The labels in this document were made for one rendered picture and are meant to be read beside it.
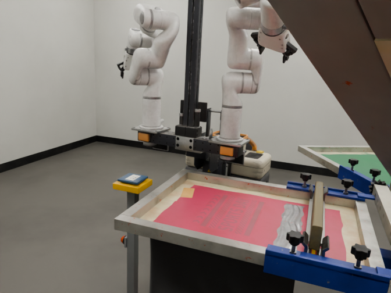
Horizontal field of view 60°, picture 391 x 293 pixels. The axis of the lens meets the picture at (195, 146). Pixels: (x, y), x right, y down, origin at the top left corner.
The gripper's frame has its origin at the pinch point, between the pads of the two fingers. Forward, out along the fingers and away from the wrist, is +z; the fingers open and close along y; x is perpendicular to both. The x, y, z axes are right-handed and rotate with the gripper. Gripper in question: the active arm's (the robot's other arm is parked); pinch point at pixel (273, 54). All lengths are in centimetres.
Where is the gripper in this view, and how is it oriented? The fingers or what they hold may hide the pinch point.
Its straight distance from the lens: 129.0
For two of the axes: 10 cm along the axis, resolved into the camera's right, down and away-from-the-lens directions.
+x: -5.2, 8.4, -1.8
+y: -8.3, -4.4, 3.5
